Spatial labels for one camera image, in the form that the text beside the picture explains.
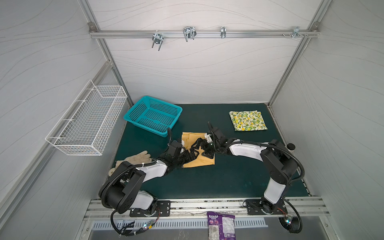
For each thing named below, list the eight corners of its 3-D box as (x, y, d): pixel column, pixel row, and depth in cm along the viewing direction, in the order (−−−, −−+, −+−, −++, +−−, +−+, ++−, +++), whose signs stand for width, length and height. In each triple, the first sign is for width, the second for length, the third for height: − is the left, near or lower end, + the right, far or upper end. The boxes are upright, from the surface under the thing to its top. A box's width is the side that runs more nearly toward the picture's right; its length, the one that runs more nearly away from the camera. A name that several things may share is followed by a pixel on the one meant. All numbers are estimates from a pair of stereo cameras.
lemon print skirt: (232, 130, 107) (233, 127, 105) (228, 113, 118) (229, 110, 116) (265, 130, 108) (267, 128, 105) (259, 113, 119) (260, 110, 116)
